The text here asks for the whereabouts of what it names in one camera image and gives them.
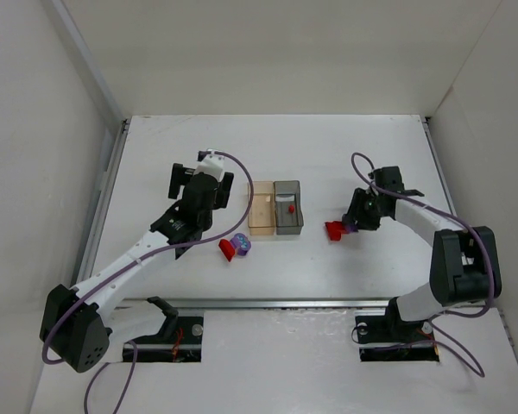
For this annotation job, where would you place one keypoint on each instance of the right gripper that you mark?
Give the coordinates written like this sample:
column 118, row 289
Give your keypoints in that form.
column 358, row 216

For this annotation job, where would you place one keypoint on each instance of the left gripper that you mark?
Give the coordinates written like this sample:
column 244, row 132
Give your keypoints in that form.
column 178, row 179

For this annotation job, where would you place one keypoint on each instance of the purple lego brick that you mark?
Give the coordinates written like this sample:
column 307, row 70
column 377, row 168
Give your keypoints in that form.
column 351, row 228

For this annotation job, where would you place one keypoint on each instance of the red lego brick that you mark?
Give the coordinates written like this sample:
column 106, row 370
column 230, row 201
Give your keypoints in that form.
column 228, row 249
column 335, row 230

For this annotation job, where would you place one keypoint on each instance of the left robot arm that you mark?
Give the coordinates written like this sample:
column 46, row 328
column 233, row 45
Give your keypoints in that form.
column 79, row 323

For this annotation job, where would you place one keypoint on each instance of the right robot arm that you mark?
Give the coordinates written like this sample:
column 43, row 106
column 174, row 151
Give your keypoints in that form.
column 464, row 266

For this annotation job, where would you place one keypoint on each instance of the grey transparent container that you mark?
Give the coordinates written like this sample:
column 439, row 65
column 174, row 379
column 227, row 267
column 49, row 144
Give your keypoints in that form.
column 287, row 193

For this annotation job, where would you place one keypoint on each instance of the amber transparent container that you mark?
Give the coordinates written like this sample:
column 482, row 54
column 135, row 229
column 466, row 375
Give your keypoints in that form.
column 261, row 218

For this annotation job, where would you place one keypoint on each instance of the purple round lego piece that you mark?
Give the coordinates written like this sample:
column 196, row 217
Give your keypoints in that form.
column 241, row 243

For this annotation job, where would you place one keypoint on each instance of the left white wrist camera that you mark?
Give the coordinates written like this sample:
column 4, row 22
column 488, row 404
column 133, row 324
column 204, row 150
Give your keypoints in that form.
column 210, row 163

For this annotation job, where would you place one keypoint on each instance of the aluminium right edge rail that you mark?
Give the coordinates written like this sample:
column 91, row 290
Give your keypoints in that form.
column 439, row 190

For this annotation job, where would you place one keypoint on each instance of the aluminium left frame post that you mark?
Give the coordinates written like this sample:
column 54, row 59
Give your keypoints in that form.
column 84, row 63

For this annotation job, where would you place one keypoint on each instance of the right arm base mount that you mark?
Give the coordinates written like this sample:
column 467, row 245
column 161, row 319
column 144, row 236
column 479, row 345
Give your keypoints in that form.
column 381, row 340

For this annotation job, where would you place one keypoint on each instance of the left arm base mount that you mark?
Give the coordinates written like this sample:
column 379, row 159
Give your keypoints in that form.
column 178, row 340

